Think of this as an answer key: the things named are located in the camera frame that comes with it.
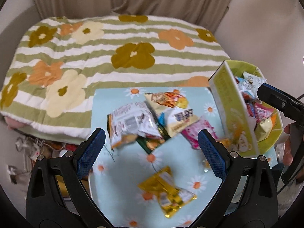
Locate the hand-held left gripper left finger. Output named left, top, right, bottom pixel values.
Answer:
left=26, top=128, right=112, bottom=228

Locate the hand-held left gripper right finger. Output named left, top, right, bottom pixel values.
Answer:
left=191, top=129, right=278, bottom=228

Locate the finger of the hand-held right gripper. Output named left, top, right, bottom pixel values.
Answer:
left=257, top=83, right=304, bottom=124

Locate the pink foil snack packet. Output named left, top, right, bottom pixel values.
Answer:
left=254, top=101, right=277, bottom=120

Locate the red snack packet blue label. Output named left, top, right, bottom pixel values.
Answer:
left=242, top=91, right=261, bottom=124

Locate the white orange puffs snack packet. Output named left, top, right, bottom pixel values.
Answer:
left=255, top=114, right=279, bottom=142

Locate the light blue snack packet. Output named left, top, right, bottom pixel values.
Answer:
left=235, top=72, right=263, bottom=92

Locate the green cardboard box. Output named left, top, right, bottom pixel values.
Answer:
left=208, top=60, right=284, bottom=158

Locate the gold foil snack packet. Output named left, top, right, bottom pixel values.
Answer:
left=138, top=166, right=197, bottom=219

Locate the person's right hand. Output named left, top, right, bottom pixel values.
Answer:
left=282, top=123, right=297, bottom=165

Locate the pink white snack packet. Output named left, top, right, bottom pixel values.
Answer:
left=180, top=118, right=218, bottom=150

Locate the daisy print tablecloth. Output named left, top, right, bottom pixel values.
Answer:
left=91, top=87, right=278, bottom=228

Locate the white cream snack packet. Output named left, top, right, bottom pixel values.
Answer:
left=163, top=108, right=199, bottom=138

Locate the silver snack packet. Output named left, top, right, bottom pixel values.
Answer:
left=107, top=102, right=158, bottom=150

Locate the dark green snack packet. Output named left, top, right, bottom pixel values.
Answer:
left=136, top=125, right=167, bottom=155

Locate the orange striped snack packet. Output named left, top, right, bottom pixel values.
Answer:
left=144, top=90, right=189, bottom=110

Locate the pink folded bedding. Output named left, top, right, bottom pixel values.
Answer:
left=4, top=116, right=25, bottom=130

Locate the floral striped blanket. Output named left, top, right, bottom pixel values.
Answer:
left=0, top=15, right=231, bottom=146

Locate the grey bed headboard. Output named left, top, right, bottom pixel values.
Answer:
left=0, top=5, right=41, bottom=55

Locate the white wall outlet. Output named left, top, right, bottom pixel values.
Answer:
left=7, top=165, right=19, bottom=184

